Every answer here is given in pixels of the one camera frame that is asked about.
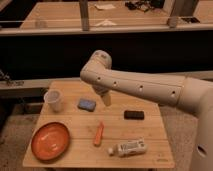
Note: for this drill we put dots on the blue sponge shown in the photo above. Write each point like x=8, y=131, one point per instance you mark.
x=86, y=104

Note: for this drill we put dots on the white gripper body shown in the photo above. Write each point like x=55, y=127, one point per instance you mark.
x=106, y=99

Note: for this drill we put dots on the white paper sheet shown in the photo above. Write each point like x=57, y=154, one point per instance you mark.
x=105, y=6

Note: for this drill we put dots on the orange bowl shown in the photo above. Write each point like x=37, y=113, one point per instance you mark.
x=50, y=141

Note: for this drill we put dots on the black rectangular block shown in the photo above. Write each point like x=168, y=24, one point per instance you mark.
x=137, y=115

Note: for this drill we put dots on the small clear cup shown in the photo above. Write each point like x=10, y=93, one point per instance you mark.
x=40, y=23

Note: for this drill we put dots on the metal clamp bracket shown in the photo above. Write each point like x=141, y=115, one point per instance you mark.
x=9, y=81

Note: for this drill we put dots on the small wooden table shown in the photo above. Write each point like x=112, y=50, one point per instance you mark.
x=83, y=125

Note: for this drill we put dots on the orange carrot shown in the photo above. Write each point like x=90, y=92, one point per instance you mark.
x=98, y=135

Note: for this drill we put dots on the white ceramic cup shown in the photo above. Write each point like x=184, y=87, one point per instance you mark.
x=54, y=100

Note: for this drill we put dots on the folded white paper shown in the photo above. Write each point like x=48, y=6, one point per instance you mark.
x=105, y=22

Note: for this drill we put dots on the black flat device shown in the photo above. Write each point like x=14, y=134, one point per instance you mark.
x=190, y=19

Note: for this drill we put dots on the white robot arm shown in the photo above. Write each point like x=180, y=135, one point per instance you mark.
x=191, y=95

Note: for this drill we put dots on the grey metal post right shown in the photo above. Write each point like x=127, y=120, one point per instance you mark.
x=175, y=13

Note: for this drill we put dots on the grey metal post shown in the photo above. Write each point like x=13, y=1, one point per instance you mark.
x=83, y=4
x=175, y=13

